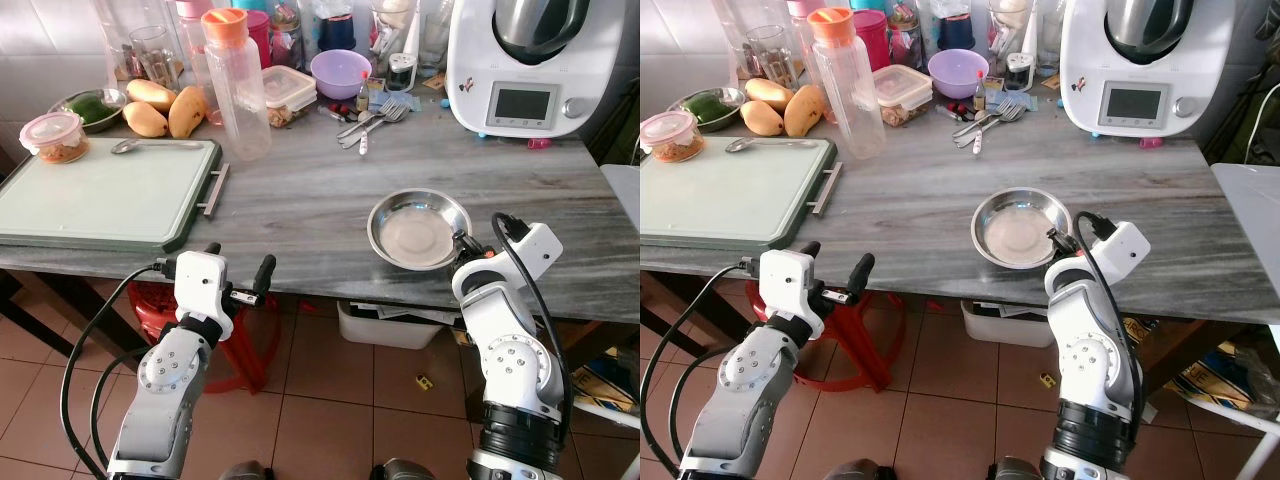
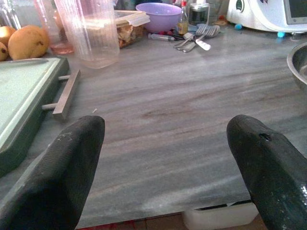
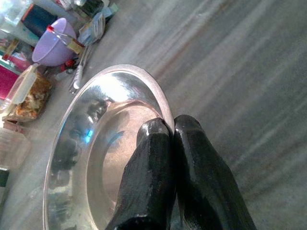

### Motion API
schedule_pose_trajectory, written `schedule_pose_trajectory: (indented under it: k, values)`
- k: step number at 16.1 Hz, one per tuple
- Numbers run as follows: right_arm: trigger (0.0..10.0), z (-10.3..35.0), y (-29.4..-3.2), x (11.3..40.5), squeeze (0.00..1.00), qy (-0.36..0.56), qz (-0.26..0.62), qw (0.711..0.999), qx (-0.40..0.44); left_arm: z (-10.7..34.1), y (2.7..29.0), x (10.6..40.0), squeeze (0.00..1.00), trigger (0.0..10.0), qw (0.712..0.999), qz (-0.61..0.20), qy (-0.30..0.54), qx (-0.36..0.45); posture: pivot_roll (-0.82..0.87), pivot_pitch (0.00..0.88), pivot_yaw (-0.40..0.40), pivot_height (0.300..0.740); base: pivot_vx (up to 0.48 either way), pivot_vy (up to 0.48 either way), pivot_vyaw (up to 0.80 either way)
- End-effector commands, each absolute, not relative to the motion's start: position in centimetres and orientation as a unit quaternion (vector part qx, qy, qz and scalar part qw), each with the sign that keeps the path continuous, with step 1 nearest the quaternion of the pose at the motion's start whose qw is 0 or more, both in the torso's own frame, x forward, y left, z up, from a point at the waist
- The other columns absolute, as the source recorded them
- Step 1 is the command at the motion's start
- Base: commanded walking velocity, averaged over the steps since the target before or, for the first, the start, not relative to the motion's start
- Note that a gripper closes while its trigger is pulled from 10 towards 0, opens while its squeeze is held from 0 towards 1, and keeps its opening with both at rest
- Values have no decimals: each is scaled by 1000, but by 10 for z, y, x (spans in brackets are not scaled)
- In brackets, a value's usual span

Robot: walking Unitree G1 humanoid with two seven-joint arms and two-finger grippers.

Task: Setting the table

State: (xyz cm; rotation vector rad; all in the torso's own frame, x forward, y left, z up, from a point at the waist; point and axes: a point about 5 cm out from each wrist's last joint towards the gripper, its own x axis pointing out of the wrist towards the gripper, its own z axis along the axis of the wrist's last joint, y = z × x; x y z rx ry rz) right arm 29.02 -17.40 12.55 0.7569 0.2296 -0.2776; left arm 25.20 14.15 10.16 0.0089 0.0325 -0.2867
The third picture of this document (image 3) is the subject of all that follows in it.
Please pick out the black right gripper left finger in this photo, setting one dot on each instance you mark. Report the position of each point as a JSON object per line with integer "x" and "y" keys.
{"x": 148, "y": 177}

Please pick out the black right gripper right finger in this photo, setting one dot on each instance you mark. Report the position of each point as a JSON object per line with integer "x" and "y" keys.
{"x": 204, "y": 182}

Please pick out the round steel plate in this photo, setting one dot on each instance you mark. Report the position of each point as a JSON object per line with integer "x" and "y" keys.
{"x": 96, "y": 134}

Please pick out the clear plastic container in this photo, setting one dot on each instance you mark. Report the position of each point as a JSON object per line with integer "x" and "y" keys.
{"x": 13, "y": 148}

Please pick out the clear bag of food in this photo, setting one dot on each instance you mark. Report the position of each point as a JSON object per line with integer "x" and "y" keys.
{"x": 33, "y": 98}

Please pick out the stack of paper packets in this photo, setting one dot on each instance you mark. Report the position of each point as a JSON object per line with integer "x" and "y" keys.
{"x": 93, "y": 28}

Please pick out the purple plastic bowl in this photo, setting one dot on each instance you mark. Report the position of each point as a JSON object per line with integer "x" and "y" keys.
{"x": 52, "y": 50}

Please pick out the pink box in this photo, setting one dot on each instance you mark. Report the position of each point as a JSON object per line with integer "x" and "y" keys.
{"x": 7, "y": 81}

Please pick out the dark green cup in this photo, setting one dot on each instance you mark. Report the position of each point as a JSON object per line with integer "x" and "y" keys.
{"x": 38, "y": 21}

